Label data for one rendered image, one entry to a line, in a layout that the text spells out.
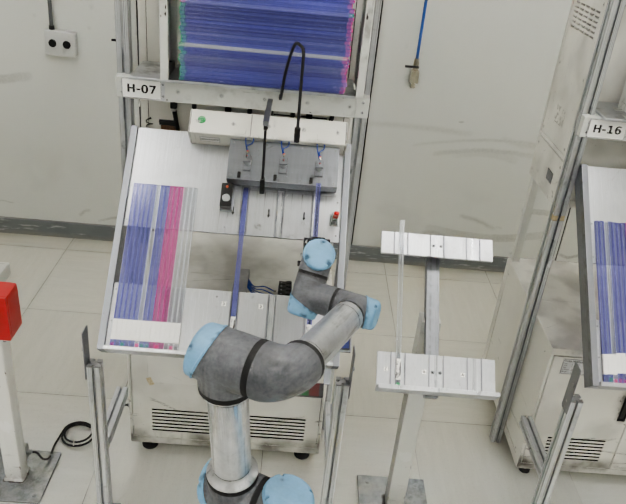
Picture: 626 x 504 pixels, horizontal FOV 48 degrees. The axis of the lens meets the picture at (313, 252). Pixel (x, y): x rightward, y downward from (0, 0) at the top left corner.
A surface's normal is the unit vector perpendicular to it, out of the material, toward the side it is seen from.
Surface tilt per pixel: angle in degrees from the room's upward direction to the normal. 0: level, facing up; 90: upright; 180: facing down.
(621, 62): 90
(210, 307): 44
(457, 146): 90
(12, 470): 90
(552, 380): 90
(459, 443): 0
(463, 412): 0
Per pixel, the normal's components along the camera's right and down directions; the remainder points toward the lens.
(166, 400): 0.00, 0.47
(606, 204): 0.06, -0.29
